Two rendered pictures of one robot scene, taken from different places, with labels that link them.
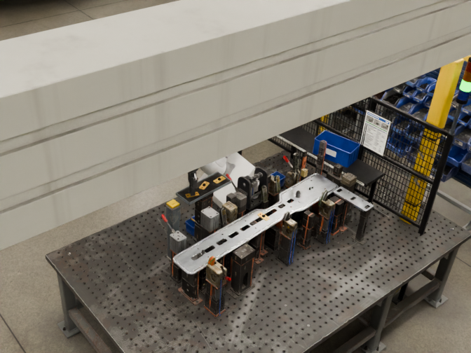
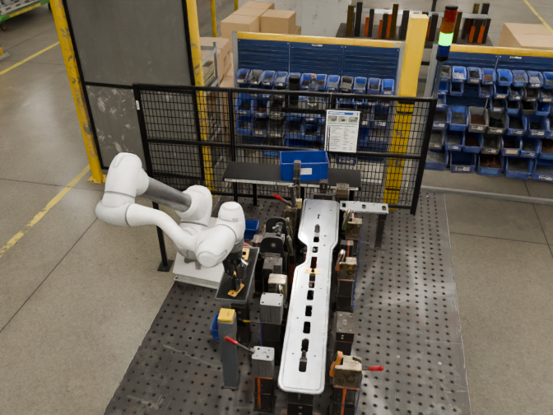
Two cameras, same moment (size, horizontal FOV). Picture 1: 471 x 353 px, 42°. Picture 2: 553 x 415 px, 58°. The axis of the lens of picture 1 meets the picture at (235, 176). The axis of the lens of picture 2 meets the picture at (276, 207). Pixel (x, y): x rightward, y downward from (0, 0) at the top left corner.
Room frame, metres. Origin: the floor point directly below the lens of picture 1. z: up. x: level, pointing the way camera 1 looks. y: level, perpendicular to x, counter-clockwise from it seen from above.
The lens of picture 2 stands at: (1.68, 1.08, 2.72)
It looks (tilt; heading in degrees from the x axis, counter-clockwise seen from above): 35 degrees down; 324
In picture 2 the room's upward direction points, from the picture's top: straight up
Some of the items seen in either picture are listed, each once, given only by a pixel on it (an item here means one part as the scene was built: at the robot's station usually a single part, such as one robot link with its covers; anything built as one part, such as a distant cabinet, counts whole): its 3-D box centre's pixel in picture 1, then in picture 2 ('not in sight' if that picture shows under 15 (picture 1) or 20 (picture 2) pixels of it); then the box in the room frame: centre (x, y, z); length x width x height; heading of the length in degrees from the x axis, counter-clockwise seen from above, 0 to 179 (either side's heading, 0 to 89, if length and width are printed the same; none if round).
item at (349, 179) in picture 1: (345, 196); (340, 209); (3.56, -0.81, 0.88); 0.08 x 0.08 x 0.36; 46
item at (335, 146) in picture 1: (336, 148); (304, 165); (3.85, -0.73, 1.09); 0.30 x 0.17 x 0.13; 56
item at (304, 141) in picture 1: (326, 153); (292, 175); (3.90, -0.68, 1.01); 0.90 x 0.22 x 0.03; 46
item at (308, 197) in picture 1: (262, 218); (313, 274); (3.09, -0.19, 1.00); 1.38 x 0.22 x 0.02; 136
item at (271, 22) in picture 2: not in sight; (264, 51); (7.42, -2.92, 0.52); 1.20 x 0.80 x 1.05; 129
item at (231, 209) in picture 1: (228, 227); (278, 306); (3.11, 0.02, 0.89); 0.13 x 0.11 x 0.38; 46
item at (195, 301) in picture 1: (190, 279); (300, 398); (2.66, 0.23, 0.84); 0.18 x 0.06 x 0.29; 46
